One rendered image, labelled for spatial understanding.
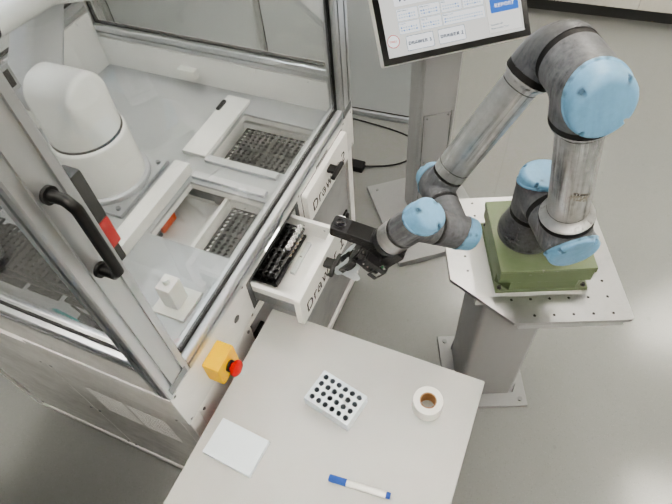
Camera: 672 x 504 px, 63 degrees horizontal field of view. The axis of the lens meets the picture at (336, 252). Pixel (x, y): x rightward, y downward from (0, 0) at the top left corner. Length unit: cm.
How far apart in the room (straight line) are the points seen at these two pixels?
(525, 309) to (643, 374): 100
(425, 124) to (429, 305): 76
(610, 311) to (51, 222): 130
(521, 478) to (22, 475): 180
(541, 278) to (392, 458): 60
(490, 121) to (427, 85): 102
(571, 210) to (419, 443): 61
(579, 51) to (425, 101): 123
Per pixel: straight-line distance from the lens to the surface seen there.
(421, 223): 109
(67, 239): 84
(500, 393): 222
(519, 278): 149
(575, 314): 155
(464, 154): 119
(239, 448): 134
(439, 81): 216
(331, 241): 140
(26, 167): 76
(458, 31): 198
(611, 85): 98
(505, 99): 113
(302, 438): 134
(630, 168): 315
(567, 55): 102
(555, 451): 221
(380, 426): 134
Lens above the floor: 202
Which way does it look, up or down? 52 degrees down
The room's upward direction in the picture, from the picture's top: 6 degrees counter-clockwise
